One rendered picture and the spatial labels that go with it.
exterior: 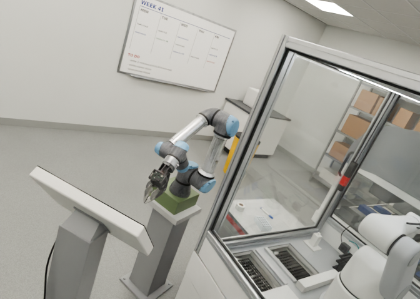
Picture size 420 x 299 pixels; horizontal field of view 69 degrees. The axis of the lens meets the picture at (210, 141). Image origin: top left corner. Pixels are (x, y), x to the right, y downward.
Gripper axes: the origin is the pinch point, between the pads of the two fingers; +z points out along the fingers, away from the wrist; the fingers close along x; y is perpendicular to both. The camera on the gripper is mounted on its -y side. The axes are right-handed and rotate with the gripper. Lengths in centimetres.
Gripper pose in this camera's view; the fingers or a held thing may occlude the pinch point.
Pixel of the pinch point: (145, 201)
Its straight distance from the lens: 149.2
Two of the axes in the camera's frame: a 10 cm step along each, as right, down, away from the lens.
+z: -4.6, 7.3, -5.0
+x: 8.9, 4.1, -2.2
